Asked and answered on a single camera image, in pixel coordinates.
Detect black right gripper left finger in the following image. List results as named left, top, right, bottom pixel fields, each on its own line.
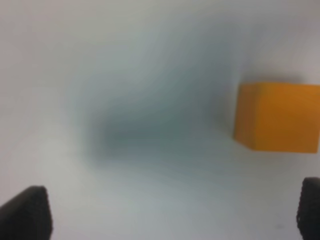
left=0, top=186, right=53, bottom=240

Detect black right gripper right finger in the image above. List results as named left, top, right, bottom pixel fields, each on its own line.
left=296, top=177, right=320, bottom=240

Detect orange block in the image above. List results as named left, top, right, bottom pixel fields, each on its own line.
left=233, top=82, right=320, bottom=154

